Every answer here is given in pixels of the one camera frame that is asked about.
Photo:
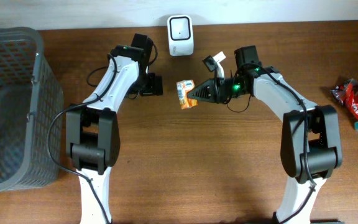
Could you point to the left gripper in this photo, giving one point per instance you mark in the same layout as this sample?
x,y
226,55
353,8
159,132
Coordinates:
x,y
155,84

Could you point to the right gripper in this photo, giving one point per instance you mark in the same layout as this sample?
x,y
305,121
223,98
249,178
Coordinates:
x,y
217,88

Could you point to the small orange box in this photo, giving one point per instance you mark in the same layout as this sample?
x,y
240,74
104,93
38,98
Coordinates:
x,y
183,88

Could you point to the black red snack packet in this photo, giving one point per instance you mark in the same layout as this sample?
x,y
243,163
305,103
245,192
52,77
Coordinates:
x,y
339,92

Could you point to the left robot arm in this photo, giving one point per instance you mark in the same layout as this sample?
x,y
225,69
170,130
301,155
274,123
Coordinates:
x,y
92,136

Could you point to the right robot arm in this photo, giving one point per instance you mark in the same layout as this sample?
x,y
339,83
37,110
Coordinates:
x,y
310,144

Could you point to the white barcode scanner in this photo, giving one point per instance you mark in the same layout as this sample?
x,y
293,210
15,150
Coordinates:
x,y
180,35

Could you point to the grey plastic mesh basket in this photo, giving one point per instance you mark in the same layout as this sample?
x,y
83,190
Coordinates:
x,y
30,100

